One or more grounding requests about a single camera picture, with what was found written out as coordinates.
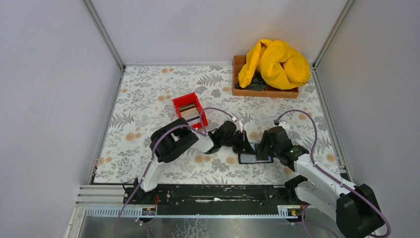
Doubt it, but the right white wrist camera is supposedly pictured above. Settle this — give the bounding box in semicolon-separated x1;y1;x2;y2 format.
275;120;291;131

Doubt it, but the dark green object in tray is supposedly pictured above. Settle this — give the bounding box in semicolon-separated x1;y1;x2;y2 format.
234;73;267;91

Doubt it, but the yellow cloth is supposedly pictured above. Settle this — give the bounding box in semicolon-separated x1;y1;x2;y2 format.
238;39;311;90

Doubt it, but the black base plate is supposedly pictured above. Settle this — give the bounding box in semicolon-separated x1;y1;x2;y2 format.
123;184;304;216

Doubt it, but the black card holder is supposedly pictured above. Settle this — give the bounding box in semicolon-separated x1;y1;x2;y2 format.
237;151;273;164

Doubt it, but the purple cable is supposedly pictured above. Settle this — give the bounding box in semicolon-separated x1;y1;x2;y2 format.
113;107;238;238
273;110;392;238

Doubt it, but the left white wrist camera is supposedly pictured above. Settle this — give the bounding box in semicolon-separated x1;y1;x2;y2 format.
234;119;248;132

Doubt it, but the floral table mat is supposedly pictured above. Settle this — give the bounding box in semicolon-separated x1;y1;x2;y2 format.
93;65;339;184

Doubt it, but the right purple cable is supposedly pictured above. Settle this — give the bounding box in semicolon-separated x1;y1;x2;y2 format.
273;110;392;238

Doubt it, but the wooden tray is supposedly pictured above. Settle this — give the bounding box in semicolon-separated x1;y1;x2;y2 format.
232;55;299;98

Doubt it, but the red plastic bin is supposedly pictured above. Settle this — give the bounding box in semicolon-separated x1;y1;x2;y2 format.
172;92;208;128

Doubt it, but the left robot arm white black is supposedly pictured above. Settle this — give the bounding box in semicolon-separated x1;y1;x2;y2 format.
136;118;257;192

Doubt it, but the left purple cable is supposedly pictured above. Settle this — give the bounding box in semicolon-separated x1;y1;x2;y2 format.
113;107;238;238

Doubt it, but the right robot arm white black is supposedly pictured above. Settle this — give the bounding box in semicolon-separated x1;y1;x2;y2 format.
257;126;385;238

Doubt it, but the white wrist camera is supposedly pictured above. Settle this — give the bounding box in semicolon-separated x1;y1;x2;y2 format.
234;119;248;132
275;120;291;131

